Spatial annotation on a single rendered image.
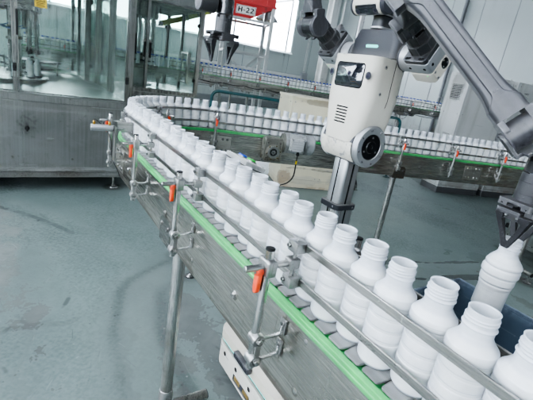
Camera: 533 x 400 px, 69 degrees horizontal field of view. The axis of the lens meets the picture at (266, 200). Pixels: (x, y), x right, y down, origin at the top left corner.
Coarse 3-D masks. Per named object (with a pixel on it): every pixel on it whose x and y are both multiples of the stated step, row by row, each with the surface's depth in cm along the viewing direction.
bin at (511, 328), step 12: (420, 288) 94; (468, 288) 102; (468, 300) 102; (456, 312) 104; (504, 312) 94; (516, 312) 92; (504, 324) 94; (516, 324) 92; (528, 324) 90; (504, 336) 94; (516, 336) 92
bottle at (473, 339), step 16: (480, 304) 46; (464, 320) 46; (480, 320) 44; (496, 320) 43; (448, 336) 46; (464, 336) 45; (480, 336) 44; (464, 352) 44; (480, 352) 44; (496, 352) 44; (448, 368) 46; (480, 368) 44; (432, 384) 48; (448, 384) 46; (464, 384) 45; (480, 384) 45
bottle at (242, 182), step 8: (240, 168) 90; (248, 168) 93; (240, 176) 90; (248, 176) 91; (232, 184) 91; (240, 184) 90; (248, 184) 91; (240, 192) 90; (232, 200) 91; (232, 208) 92; (240, 208) 91; (232, 216) 92; (240, 216) 92; (224, 224) 95; (232, 232) 93
